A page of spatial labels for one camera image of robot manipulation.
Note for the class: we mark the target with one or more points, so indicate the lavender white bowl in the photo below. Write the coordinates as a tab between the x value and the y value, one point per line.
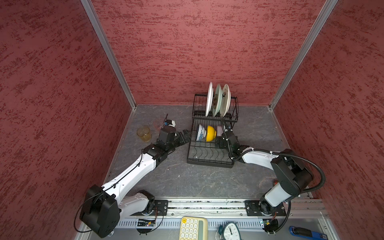
219	130

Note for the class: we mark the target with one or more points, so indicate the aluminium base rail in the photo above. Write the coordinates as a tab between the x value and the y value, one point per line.
168	214

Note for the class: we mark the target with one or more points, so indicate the black wire dish rack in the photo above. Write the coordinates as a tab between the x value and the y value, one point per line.
208	147

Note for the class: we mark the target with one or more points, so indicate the blue handled tool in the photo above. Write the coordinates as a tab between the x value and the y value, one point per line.
307	234

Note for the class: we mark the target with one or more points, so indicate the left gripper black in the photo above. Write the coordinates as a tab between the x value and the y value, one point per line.
187	137

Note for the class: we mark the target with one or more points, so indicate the white plate blue rim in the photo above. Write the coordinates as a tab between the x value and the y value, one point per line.
209	99

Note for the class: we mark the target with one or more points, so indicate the pink drinking glass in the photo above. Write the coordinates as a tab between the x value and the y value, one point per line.
158	124

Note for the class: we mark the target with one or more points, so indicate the yellow calculator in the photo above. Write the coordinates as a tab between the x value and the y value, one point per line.
192	228

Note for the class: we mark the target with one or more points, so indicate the blue floral white bowl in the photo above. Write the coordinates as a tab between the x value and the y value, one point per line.
201	133

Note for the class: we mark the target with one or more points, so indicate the amber drinking glass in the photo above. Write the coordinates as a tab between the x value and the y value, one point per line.
144	133

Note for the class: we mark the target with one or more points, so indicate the aluminium corner post right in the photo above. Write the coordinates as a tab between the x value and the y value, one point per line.
317	26

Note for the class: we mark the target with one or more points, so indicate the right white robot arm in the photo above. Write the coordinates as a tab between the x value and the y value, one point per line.
292	174

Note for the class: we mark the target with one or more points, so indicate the mint green plate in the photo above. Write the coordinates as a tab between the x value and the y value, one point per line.
217	100

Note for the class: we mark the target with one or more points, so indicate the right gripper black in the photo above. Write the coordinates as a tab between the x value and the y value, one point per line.
219	140

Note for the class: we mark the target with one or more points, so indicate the cream plate gold rim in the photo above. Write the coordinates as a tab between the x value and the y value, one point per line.
226	100

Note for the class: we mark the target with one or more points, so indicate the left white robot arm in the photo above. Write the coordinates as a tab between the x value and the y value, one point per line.
103	206

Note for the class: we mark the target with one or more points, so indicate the aluminium corner post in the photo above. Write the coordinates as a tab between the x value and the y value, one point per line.
317	26
94	19

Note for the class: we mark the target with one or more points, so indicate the yellow bowl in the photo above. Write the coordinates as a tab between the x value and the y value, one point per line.
211	134

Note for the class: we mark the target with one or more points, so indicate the teal alarm clock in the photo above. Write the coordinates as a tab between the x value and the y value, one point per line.
230	231

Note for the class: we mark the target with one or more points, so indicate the aluminium corner post left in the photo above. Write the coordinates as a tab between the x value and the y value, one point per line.
94	19

